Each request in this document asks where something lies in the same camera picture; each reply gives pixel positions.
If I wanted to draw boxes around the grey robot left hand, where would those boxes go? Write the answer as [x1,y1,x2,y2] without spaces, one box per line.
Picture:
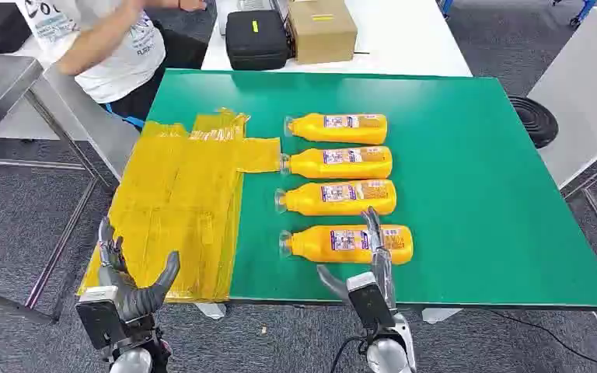
[96,217,182,323]

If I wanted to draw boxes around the yellow plastic sheet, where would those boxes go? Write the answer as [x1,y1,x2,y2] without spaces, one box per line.
[77,108,282,304]

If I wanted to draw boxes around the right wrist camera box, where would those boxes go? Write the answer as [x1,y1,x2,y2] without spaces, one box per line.
[345,271,396,330]

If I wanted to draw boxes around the black floor cable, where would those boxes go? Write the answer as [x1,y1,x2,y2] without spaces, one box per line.
[489,310,597,373]

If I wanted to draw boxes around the brown cardboard box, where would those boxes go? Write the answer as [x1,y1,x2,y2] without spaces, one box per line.
[286,0,358,66]

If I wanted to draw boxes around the white table foot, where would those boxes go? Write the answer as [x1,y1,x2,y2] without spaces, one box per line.
[421,308,464,326]
[194,302,228,321]

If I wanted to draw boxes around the grey steel panel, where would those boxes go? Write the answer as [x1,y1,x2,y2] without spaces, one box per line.
[43,65,142,182]

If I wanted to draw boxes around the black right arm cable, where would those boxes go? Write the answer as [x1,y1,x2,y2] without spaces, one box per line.
[329,334,369,373]

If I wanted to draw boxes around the person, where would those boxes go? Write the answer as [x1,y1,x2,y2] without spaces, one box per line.
[15,0,209,130]

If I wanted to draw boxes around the orange drink bottle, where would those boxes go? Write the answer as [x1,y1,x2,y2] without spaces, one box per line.
[279,146,394,180]
[278,224,414,266]
[274,179,398,218]
[284,112,389,146]

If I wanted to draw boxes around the black zip case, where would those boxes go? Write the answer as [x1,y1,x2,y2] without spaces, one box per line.
[225,10,290,71]

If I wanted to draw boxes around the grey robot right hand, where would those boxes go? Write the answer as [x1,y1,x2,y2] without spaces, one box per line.
[316,207,398,311]

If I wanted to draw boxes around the black round ribbed disc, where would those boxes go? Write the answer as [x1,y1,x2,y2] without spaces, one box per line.
[508,95,560,150]

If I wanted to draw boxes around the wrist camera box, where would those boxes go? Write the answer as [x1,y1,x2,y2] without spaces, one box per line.
[345,271,396,330]
[75,285,127,351]

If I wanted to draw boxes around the grey keyboard device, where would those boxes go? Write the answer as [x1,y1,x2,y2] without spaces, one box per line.
[236,0,279,12]

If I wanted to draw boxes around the white side table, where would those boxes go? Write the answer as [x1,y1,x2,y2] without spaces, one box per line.
[527,5,597,269]

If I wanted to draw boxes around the blue wheeled chair base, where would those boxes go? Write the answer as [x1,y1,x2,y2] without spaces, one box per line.
[552,0,597,30]

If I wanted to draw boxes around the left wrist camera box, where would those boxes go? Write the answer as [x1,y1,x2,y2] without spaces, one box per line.
[75,285,127,351]

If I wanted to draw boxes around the green table mat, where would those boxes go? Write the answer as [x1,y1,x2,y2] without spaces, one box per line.
[146,68,597,312]

